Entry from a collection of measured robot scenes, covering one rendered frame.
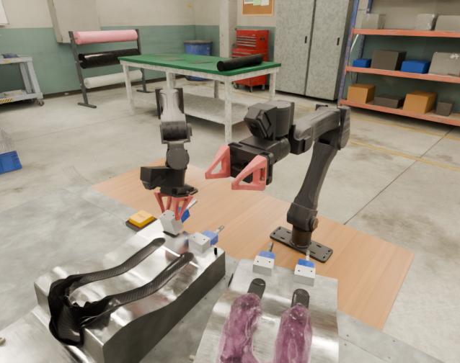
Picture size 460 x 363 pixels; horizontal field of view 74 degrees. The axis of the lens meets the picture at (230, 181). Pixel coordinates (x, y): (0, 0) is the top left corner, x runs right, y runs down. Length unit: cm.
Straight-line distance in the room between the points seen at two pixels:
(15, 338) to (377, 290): 87
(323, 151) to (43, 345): 82
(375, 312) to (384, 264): 20
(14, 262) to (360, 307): 100
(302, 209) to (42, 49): 679
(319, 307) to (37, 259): 83
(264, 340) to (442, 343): 147
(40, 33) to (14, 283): 651
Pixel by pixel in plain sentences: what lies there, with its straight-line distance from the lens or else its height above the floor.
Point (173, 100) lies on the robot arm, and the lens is 98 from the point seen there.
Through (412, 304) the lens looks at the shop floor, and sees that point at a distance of 216.
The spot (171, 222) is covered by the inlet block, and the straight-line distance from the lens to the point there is 88.
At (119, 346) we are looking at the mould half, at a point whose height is 89.
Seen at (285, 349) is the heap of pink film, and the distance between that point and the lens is 66.
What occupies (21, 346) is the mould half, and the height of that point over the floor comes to 86.
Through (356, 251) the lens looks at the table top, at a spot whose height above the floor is 80.
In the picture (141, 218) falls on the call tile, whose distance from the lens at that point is 111.
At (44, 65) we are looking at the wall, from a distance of 735.
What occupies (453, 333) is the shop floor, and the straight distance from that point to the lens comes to 213.
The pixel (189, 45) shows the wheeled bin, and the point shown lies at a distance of 834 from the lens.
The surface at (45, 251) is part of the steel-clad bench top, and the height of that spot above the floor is 80.
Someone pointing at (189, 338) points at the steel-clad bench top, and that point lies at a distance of 80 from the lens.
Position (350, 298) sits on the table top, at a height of 80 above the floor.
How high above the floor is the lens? 145
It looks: 28 degrees down
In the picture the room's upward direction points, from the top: straight up
